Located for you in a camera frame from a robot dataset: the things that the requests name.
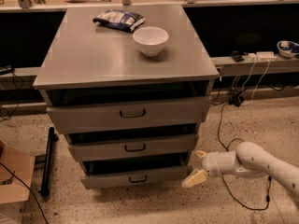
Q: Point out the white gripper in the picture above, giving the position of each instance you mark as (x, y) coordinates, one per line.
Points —
(210, 164)

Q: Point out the grey bottom drawer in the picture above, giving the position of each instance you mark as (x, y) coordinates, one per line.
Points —
(136, 177)

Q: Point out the grey drawer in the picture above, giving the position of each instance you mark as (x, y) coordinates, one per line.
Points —
(136, 177)
(129, 148)
(129, 115)

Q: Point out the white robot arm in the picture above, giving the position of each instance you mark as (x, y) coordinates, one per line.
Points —
(249, 160)

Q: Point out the grey top drawer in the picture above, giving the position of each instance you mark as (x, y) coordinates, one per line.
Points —
(129, 115)

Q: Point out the grey middle drawer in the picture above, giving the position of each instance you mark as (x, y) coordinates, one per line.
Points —
(129, 148)

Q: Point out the grey drawer cabinet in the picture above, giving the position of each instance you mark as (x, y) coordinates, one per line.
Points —
(86, 58)

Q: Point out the black power adapter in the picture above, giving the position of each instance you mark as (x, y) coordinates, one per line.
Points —
(237, 100)

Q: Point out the black device on ledge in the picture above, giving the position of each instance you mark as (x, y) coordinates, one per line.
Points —
(236, 56)

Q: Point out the white power strip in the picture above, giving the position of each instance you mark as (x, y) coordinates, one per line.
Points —
(263, 55)

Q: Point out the blue white patterned bowl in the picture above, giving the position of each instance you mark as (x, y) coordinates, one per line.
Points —
(288, 49)

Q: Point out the black bar on floor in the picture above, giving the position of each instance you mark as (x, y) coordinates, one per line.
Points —
(45, 186)

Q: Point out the blue white snack bag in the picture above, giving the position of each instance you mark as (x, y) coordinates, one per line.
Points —
(119, 20)

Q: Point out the cardboard box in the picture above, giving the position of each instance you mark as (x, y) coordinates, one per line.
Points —
(16, 173)

